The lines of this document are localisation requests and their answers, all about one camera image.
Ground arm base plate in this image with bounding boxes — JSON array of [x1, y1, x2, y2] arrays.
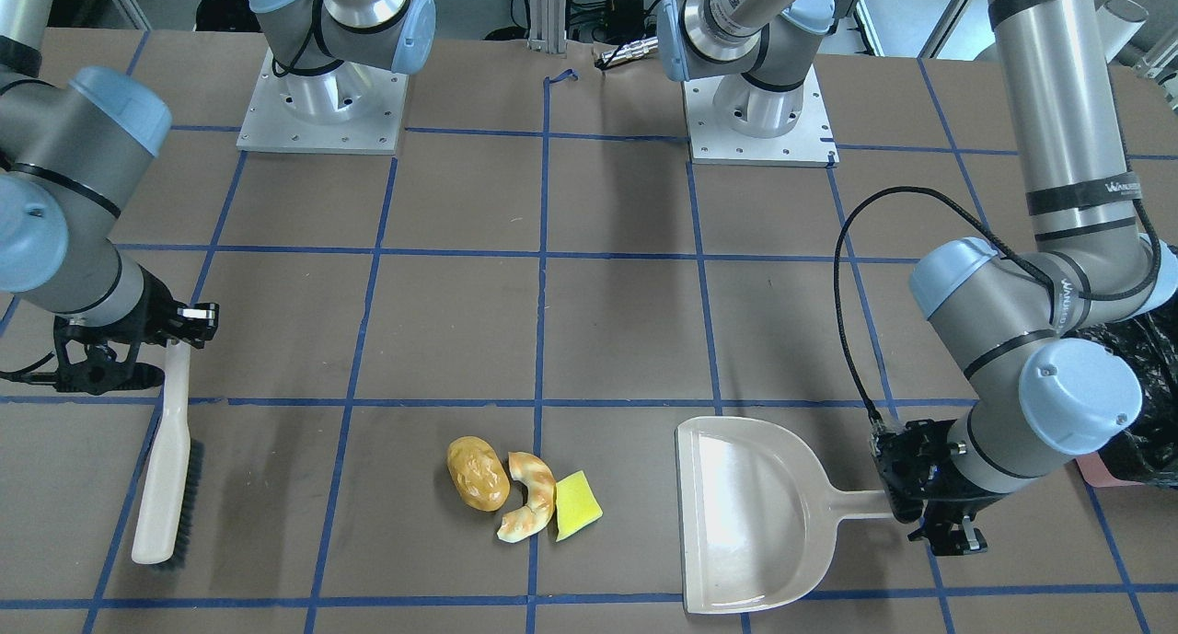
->
[[237, 51, 410, 156], [682, 66, 840, 167]]

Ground white hand brush black bristles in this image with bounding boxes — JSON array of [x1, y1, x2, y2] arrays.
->
[[132, 341, 203, 570]]

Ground toy croissant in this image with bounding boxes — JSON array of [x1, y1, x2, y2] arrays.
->
[[496, 451, 557, 543]]

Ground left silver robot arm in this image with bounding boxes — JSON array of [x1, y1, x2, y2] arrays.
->
[[657, 0, 1174, 556]]

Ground yellow sponge piece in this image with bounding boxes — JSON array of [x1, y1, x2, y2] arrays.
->
[[555, 470, 605, 542]]

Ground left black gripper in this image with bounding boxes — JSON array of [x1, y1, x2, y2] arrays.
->
[[872, 420, 1002, 556]]

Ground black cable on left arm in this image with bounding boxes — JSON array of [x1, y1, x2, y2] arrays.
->
[[833, 186, 1162, 428]]

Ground bin with black bag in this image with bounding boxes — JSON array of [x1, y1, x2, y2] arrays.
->
[[1072, 308, 1177, 490]]

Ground beige plastic dustpan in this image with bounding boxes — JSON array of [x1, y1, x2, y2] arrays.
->
[[675, 416, 893, 616]]

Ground brown potato bread roll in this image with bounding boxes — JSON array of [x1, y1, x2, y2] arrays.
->
[[446, 434, 510, 511]]

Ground aluminium frame post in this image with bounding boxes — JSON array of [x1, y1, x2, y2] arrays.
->
[[527, 0, 568, 58]]

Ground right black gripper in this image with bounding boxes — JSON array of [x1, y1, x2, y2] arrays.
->
[[53, 266, 220, 396]]

